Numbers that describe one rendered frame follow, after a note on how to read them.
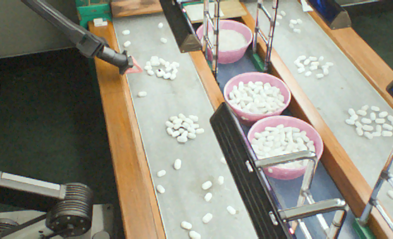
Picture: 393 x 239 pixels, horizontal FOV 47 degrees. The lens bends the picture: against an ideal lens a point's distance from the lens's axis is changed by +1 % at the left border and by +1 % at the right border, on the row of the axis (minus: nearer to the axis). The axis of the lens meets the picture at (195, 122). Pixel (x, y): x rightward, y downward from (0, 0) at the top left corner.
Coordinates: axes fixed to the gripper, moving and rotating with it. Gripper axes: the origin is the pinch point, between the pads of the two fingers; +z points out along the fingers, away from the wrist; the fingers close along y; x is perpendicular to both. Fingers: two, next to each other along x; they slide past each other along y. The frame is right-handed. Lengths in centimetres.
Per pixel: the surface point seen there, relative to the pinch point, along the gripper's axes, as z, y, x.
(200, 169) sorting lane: 11, -55, -4
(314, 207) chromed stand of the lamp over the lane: -5, -102, -41
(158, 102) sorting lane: 5.9, -16.8, 0.7
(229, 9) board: 41, 40, -33
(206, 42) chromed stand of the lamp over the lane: 21.9, 8.6, -22.3
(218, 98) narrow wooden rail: 21.7, -23.6, -15.9
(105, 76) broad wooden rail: -9.9, 2.5, 11.1
